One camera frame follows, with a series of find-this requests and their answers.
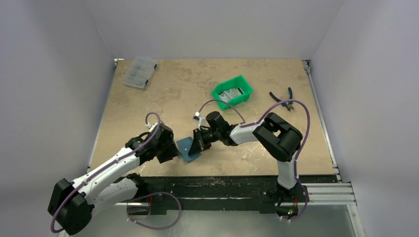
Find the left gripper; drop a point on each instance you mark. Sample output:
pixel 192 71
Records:
pixel 172 151

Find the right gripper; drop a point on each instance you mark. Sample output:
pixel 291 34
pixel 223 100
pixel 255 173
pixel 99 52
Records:
pixel 200 139

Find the blue card holder wallet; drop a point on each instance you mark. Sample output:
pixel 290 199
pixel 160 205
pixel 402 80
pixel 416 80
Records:
pixel 184 146

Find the stack of credit cards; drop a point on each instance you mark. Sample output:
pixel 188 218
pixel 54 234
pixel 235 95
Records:
pixel 230 94

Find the green plastic bin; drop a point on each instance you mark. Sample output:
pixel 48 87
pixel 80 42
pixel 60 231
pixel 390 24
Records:
pixel 236 82

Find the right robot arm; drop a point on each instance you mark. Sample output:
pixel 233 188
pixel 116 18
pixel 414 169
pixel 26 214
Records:
pixel 278 137

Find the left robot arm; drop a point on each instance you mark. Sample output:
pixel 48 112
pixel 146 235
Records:
pixel 74 203

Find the clear plastic organizer box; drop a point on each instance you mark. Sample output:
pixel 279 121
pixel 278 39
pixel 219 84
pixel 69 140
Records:
pixel 140 72

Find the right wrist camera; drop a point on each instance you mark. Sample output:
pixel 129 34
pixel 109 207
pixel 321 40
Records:
pixel 200 120

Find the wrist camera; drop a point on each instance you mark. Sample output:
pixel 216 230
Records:
pixel 200 120
pixel 151 126

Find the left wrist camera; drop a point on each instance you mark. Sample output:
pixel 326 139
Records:
pixel 151 126

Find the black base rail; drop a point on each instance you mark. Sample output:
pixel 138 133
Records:
pixel 214 193

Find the aluminium frame rail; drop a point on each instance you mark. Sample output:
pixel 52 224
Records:
pixel 329 189

